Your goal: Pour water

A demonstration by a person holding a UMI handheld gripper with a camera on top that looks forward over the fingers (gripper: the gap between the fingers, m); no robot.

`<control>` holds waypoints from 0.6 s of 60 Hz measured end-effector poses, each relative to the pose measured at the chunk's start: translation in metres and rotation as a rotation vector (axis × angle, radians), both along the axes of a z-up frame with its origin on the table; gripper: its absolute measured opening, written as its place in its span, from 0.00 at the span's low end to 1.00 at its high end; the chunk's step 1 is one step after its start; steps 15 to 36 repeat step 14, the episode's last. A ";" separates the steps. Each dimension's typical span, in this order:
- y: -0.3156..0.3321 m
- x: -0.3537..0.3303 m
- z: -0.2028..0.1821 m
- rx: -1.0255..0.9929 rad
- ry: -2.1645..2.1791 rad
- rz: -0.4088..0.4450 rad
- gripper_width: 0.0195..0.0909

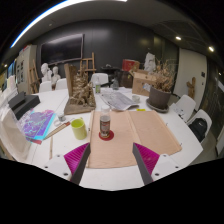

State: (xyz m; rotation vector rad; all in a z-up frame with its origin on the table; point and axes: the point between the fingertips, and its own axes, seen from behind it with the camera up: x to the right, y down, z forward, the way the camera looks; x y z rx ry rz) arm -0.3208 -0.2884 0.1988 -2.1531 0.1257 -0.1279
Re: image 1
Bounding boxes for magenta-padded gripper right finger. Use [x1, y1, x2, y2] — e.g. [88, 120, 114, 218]
[131, 142, 184, 186]

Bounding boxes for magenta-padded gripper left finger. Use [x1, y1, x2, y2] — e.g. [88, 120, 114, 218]
[43, 142, 92, 186]

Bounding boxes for clear bottle with white cap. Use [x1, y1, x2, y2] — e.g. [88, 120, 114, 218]
[99, 104, 112, 139]

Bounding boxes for large brown cardboard sheet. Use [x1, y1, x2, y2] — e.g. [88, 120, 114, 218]
[87, 109, 183, 169]

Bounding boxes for yellow-green mug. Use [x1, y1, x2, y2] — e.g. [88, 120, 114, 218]
[70, 117, 88, 141]

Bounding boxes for thin wooden stick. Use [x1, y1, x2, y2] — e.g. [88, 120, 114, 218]
[48, 135, 54, 160]

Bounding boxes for flat round red coaster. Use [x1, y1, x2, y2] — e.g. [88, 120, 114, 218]
[98, 129, 115, 142]

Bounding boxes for grey plant saucer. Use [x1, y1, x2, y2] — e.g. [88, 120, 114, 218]
[145, 98, 173, 114]

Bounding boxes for colourful printed book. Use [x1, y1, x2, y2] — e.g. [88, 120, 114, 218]
[18, 109, 56, 145]

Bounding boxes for black backpack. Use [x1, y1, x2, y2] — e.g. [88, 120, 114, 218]
[188, 117, 208, 143]

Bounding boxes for small white cup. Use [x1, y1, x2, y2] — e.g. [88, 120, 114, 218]
[131, 94, 142, 104]

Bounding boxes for brown wooden sculpture model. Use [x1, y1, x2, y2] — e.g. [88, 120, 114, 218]
[63, 63, 97, 116]

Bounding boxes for dried plant in grey pot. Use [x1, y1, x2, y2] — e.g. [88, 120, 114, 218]
[148, 59, 177, 110]

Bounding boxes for folded newspaper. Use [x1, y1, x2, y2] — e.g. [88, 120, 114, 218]
[99, 90, 140, 112]

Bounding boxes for white chair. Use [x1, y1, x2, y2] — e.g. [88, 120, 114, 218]
[90, 72, 110, 87]
[54, 78, 69, 91]
[174, 94, 197, 123]
[38, 80, 53, 94]
[187, 108, 213, 145]

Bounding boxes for large black box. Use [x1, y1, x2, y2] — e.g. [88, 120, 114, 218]
[9, 94, 42, 121]

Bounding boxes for white spray bottle green label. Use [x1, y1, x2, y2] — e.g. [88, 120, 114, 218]
[94, 74, 102, 94]

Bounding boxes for brown cardboard box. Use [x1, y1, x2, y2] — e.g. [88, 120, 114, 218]
[131, 69, 158, 98]

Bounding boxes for small grey glass bottle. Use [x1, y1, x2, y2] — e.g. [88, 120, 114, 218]
[111, 78, 120, 90]

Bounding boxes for small black box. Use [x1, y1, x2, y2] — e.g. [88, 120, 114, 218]
[8, 91, 27, 110]

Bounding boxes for white plaster bust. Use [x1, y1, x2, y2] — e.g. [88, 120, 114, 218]
[40, 62, 53, 83]
[50, 65, 62, 88]

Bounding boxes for wooden figure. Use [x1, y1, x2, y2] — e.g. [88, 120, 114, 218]
[186, 76, 198, 100]

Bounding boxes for wooden easel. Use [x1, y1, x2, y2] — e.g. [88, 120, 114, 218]
[79, 51, 97, 74]
[28, 59, 41, 94]

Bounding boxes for red box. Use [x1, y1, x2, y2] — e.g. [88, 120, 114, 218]
[121, 58, 141, 73]

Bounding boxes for beige cabinet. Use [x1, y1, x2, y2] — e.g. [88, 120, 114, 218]
[14, 44, 38, 95]

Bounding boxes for ceiling spotlights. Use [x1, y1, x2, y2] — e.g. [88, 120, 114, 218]
[175, 35, 215, 53]

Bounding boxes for dark wall screen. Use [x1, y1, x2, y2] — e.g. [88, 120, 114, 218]
[40, 33, 84, 66]

